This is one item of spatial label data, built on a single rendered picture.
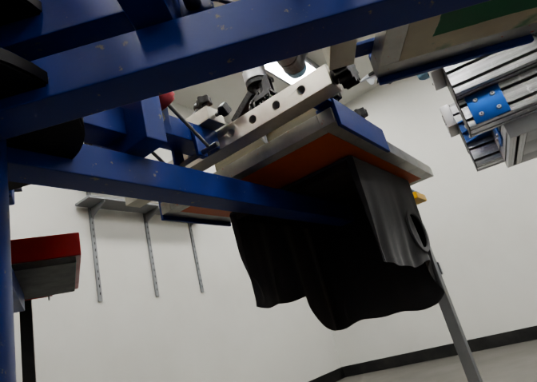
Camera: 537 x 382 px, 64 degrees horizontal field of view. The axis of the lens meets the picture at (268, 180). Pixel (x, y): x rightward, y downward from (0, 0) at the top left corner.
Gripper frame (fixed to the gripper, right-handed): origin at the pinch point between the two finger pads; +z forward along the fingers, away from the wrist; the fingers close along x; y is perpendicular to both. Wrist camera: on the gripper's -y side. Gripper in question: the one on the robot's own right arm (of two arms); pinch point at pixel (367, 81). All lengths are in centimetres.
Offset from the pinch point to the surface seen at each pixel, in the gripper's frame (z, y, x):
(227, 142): -36, 50, -135
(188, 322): 211, 79, -31
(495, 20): -92, 57, -115
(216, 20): -79, 55, -165
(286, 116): -51, 52, -129
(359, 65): 109, -107, 194
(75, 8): -67, 45, -176
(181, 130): -38, 47, -147
